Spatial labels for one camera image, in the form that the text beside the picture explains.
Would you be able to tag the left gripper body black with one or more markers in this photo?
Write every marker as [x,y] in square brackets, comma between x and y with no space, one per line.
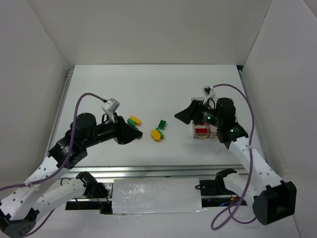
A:
[119,131]

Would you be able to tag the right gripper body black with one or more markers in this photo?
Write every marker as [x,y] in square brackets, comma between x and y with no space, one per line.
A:
[196,112]

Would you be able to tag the red lego brick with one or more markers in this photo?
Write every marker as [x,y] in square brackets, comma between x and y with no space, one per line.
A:
[201,130]

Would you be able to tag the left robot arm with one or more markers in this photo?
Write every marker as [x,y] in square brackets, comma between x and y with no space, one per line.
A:
[20,211]

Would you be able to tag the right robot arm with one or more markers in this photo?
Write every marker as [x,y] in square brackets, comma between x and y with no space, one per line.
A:
[269,196]

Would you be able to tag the green lego on yellow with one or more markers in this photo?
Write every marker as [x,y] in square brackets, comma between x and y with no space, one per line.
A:
[131,122]

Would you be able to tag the yellow sloped lego brick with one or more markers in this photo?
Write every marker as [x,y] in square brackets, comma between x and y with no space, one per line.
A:
[135,120]

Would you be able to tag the middle clear container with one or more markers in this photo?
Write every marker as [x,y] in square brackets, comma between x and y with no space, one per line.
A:
[212,105]

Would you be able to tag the right clear container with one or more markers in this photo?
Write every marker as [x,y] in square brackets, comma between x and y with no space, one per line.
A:
[226,110]

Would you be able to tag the yellow oval lego piece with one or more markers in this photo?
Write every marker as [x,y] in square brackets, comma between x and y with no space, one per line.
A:
[156,136]

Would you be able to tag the green 2x2 lego brick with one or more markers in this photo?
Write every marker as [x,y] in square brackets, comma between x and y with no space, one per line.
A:
[162,124]

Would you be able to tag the green lego under oval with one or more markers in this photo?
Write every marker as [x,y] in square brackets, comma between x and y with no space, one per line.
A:
[160,132]

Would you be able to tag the white foil cover plate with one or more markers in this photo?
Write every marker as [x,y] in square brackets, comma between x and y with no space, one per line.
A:
[156,196]

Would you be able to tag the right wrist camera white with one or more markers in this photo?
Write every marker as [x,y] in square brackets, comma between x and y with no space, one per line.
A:
[209,93]

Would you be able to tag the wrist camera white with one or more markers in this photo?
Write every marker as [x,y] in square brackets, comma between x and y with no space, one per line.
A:
[209,93]
[109,107]

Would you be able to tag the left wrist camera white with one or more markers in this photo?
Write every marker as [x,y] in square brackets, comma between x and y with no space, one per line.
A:
[109,107]

